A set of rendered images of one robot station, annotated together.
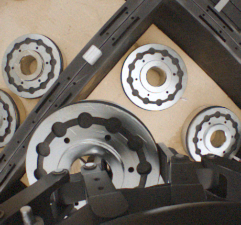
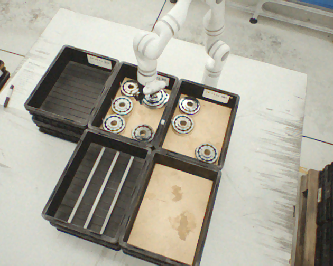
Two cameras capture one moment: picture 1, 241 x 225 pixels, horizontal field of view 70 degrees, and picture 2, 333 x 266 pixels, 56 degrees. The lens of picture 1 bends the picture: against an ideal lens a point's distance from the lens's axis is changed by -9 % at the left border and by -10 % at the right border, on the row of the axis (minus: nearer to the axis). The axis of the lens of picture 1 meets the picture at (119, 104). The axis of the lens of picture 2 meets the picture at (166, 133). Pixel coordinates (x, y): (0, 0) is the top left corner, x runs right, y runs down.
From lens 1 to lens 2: 119 cm
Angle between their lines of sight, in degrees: 26
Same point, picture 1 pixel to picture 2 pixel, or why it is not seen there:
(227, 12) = (122, 171)
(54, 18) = (184, 143)
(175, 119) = (129, 127)
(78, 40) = (172, 139)
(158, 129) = (133, 122)
